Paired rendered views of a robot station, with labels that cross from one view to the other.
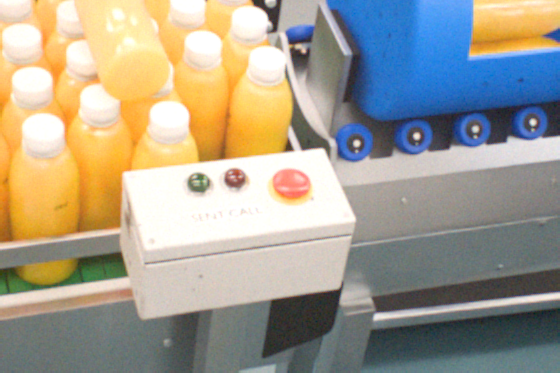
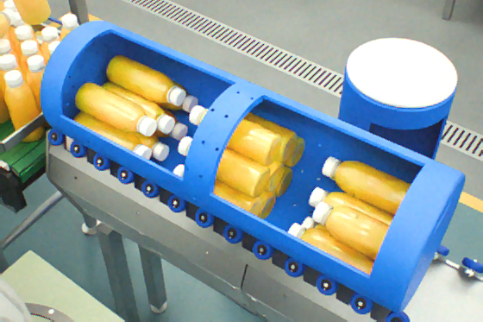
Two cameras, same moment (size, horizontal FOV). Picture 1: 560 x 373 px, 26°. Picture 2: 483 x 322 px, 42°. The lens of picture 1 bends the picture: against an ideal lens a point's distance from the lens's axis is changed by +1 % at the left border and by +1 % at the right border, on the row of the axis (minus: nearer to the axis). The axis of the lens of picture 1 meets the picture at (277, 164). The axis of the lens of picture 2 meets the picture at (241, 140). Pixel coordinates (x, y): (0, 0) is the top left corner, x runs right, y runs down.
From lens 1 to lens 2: 1.51 m
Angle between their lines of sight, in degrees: 40
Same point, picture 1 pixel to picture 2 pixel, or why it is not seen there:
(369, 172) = (62, 154)
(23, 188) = not seen: outside the picture
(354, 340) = (104, 244)
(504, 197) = (116, 205)
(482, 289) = not seen: hidden behind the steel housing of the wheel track
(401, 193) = (75, 173)
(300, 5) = not seen: hidden behind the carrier
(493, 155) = (110, 180)
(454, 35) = (52, 100)
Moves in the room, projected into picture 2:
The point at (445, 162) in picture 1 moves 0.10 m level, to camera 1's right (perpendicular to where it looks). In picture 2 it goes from (90, 170) to (109, 197)
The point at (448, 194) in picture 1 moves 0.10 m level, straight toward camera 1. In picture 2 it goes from (93, 187) to (53, 198)
